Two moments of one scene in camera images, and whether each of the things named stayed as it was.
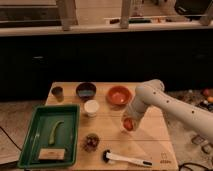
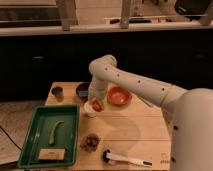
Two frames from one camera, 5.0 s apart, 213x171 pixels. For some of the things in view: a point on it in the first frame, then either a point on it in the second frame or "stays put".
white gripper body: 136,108 to 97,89
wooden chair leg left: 67,13 stays put
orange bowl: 119,96 stays put
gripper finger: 122,128 to 88,106
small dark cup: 58,92 stays put
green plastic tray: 66,136 stays put
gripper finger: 137,123 to 104,104
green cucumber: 52,135 stays put
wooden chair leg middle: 124,18 stays put
